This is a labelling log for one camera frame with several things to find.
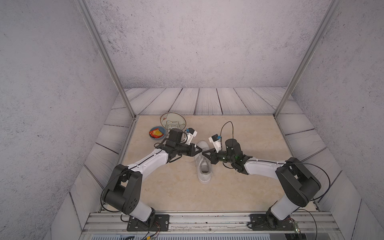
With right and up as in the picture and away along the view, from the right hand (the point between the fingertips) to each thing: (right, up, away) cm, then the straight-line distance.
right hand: (203, 154), depth 84 cm
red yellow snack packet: (-32, +10, +22) cm, 41 cm away
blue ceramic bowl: (-28, +14, +22) cm, 38 cm away
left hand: (0, +2, -1) cm, 2 cm away
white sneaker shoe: (+1, -6, +3) cm, 7 cm away
